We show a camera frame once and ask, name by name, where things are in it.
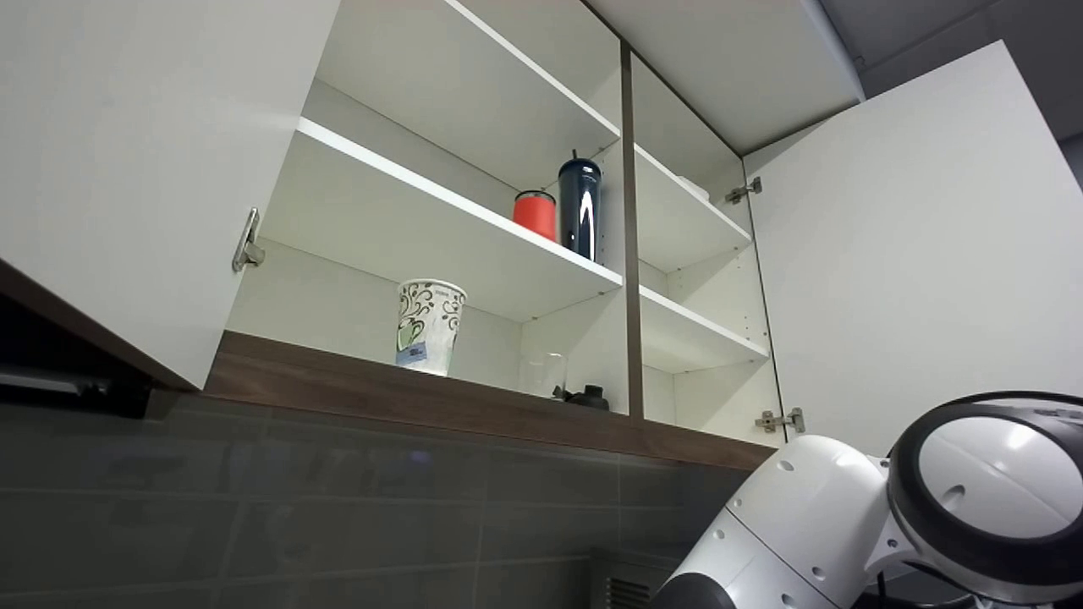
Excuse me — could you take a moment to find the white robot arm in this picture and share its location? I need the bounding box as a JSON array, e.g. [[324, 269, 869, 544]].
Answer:
[[649, 389, 1083, 609]]

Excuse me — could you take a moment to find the red cup on shelf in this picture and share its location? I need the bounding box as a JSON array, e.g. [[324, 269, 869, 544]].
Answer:
[[513, 189, 554, 237]]

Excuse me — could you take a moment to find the small black object in cupboard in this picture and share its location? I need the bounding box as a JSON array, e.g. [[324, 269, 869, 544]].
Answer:
[[550, 385, 608, 413]]

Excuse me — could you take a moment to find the patterned paper cup in cupboard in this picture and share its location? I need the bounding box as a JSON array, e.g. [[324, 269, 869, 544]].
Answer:
[[397, 278, 468, 375]]

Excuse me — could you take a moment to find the white cupboard door by robot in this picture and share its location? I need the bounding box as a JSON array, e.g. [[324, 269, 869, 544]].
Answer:
[[750, 43, 1083, 452]]

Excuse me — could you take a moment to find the white cupboard door far side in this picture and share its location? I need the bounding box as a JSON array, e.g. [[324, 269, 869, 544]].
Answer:
[[0, 0, 342, 385]]

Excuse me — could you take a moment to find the dark blue tumbler bottle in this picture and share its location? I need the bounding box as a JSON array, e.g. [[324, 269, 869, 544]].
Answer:
[[557, 157, 601, 257]]

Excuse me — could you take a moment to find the white wall cupboard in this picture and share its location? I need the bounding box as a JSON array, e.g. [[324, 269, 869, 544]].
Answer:
[[230, 0, 855, 447]]

